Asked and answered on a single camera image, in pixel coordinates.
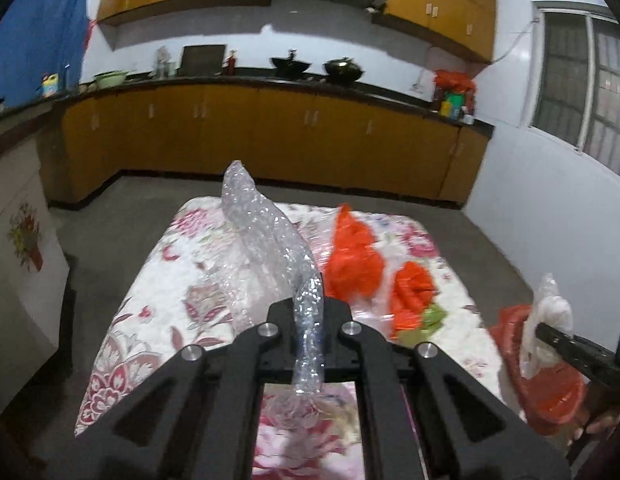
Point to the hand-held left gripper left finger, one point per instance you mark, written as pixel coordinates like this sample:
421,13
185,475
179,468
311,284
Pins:
280,320

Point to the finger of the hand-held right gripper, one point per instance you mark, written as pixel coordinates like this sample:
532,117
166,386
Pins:
584,355

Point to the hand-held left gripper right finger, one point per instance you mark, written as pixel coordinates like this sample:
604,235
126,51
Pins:
337,316

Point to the white plastic bag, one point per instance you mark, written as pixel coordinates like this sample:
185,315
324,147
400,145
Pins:
552,310

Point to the red lined trash bin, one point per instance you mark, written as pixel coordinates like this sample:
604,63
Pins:
549,400

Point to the orange plastic bag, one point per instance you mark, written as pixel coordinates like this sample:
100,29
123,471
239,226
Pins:
352,260

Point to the clear bubble wrap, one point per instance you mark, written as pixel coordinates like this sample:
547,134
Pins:
270,240

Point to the person's right hand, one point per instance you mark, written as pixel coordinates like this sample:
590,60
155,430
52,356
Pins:
607,422

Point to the orange crumpled wrapper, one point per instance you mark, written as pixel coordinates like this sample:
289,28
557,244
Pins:
409,290

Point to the green wrapper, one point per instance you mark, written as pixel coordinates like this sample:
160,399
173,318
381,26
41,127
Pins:
433,317

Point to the floral tablecloth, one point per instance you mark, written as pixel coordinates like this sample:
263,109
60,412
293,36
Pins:
190,270

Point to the wooden base cabinets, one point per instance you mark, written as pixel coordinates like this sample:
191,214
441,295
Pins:
290,130

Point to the yellow bottle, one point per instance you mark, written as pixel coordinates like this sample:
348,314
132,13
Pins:
445,108

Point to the green container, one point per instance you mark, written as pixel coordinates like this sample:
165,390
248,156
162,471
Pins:
455,105

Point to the black kitchen countertop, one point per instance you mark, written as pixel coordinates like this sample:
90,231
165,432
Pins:
240,80

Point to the black lidded wok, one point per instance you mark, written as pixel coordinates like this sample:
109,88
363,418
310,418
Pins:
344,70

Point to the black open wok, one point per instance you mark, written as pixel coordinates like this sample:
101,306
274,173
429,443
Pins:
291,65

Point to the red bottle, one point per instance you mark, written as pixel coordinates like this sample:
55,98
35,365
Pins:
233,62

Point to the red bag on goods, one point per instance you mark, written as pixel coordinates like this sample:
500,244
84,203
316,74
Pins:
454,81

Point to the white cabinet flower sticker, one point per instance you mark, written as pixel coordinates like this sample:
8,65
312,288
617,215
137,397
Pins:
20,260

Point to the dark brown board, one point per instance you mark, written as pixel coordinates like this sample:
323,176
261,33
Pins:
202,60

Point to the barred window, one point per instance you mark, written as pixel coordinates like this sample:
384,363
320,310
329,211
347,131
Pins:
564,80

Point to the glass jar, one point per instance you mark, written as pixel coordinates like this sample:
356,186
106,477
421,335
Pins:
163,62

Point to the green basin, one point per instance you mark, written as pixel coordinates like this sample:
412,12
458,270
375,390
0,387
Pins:
110,79

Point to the yellow jug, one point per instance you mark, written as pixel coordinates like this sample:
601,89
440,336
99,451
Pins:
50,87

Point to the blue curtain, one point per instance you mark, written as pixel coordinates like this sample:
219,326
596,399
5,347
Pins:
40,25

